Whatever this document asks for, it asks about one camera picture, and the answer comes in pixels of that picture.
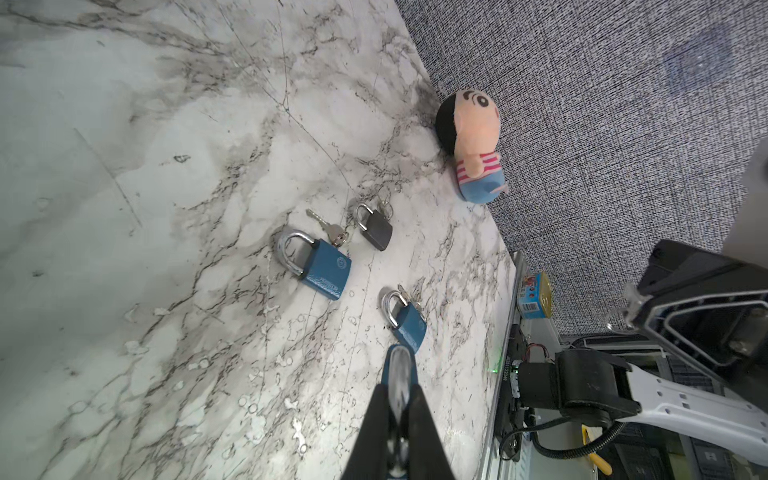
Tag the small black padlock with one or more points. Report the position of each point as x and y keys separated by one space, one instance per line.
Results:
x=375 y=226

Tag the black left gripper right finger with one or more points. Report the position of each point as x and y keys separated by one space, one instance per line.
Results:
x=427 y=458

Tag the blue padlock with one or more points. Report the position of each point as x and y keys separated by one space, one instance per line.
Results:
x=326 y=269
x=405 y=318
x=399 y=376

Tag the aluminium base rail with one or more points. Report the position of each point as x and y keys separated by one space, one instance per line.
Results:
x=489 y=453

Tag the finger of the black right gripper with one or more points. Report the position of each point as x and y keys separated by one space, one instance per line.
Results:
x=707 y=309

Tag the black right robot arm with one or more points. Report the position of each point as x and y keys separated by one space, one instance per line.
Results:
x=594 y=388

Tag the pink plush doll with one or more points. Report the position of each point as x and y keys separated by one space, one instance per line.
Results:
x=468 y=128

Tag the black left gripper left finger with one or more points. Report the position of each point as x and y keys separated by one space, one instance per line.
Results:
x=369 y=456

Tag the small colourful box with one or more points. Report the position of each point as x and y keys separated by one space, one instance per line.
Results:
x=535 y=297

